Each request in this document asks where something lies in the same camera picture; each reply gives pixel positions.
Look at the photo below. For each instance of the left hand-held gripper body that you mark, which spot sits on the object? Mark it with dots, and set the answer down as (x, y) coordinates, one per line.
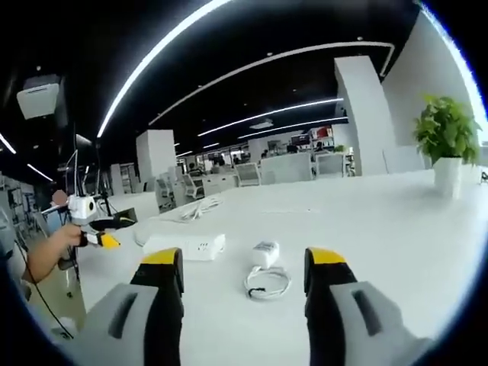
(84, 207)

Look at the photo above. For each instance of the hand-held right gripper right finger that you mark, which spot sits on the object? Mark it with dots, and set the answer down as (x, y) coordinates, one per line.
(328, 305)

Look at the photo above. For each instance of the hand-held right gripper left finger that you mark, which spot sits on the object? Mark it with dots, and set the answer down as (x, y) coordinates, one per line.
(160, 305)

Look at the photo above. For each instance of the white power strip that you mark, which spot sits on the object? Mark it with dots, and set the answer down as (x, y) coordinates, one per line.
(183, 247)

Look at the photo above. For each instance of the white charger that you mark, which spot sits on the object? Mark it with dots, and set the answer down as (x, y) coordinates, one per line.
(265, 252)

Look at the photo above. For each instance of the white desk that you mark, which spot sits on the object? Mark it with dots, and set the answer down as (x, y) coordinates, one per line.
(362, 221)

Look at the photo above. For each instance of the long ceiling light strip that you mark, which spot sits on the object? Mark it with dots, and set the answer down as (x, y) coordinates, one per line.
(152, 57)

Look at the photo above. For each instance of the person's left hand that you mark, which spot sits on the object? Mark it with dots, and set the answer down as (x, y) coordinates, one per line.
(68, 242)

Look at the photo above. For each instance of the black flat monitor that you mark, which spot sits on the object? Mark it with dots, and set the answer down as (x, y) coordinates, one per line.
(126, 216)

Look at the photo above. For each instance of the black tripod stand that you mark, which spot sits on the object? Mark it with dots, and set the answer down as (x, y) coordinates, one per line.
(103, 190)

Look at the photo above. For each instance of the white office chair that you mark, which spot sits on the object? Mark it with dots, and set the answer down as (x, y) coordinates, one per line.
(286, 167)
(192, 187)
(329, 164)
(248, 174)

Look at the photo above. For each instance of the white ceiling air conditioner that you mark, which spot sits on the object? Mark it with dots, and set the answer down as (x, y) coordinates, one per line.
(38, 97)

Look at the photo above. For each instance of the white plant pot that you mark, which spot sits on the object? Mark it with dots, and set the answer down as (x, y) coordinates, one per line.
(448, 177)

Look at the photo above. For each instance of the green leafy plant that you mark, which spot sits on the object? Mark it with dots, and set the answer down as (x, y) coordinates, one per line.
(446, 126)

